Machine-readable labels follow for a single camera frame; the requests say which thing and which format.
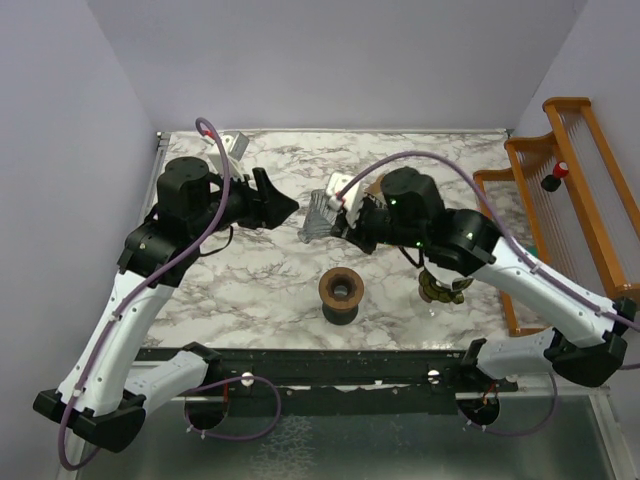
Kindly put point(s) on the grey ribbed glass dripper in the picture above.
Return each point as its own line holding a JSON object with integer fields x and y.
{"x": 319, "y": 219}

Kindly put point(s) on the round wooden dripper base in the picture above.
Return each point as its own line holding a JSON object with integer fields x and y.
{"x": 341, "y": 289}

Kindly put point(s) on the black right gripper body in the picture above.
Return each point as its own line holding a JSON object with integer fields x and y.
{"x": 373, "y": 226}

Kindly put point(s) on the red and black bottle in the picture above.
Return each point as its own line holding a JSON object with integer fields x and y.
{"x": 552, "y": 182}

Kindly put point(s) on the orange wooden rack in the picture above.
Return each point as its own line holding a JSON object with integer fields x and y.
{"x": 588, "y": 229}

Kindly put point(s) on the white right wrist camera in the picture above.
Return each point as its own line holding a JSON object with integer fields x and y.
{"x": 345, "y": 194}

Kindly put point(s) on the white paper coffee filter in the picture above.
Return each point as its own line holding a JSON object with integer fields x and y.
{"x": 461, "y": 284}

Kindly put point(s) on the black front table rail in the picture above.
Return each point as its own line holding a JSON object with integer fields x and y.
{"x": 256, "y": 382}

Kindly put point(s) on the green glass dripper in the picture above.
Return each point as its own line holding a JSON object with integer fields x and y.
{"x": 431, "y": 289}

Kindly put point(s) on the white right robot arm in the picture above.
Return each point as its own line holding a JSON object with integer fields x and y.
{"x": 583, "y": 343}

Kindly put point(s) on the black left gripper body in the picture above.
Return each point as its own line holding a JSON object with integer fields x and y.
{"x": 241, "y": 206}

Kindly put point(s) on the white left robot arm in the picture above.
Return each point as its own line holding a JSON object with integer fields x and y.
{"x": 98, "y": 401}

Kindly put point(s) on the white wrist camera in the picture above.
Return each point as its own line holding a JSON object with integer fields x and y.
{"x": 345, "y": 194}
{"x": 235, "y": 144}

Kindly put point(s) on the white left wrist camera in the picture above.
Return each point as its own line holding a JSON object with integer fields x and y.
{"x": 235, "y": 144}

